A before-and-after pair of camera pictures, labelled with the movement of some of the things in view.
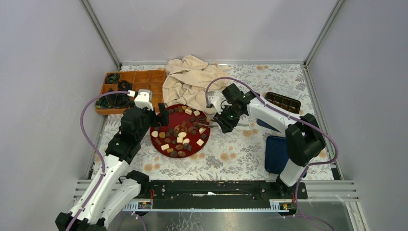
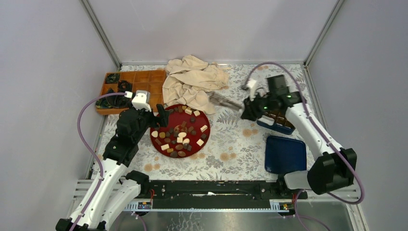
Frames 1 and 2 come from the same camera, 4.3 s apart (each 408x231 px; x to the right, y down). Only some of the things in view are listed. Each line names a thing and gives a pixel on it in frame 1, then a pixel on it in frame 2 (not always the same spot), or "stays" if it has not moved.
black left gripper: (164, 118) stays
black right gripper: (226, 127) → (251, 112)
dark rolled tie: (112, 78) stays
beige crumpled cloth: (187, 80) stays
